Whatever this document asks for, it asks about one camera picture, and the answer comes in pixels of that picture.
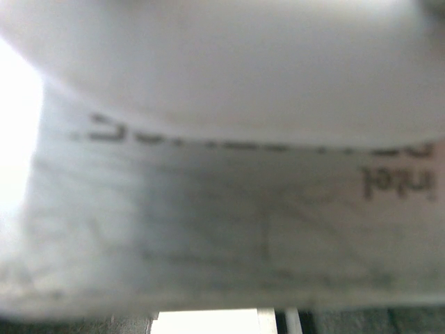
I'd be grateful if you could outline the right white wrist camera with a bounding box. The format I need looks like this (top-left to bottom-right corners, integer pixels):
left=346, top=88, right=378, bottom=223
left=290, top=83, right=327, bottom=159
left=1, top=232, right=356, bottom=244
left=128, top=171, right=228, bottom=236
left=1, top=1, right=444, bottom=321

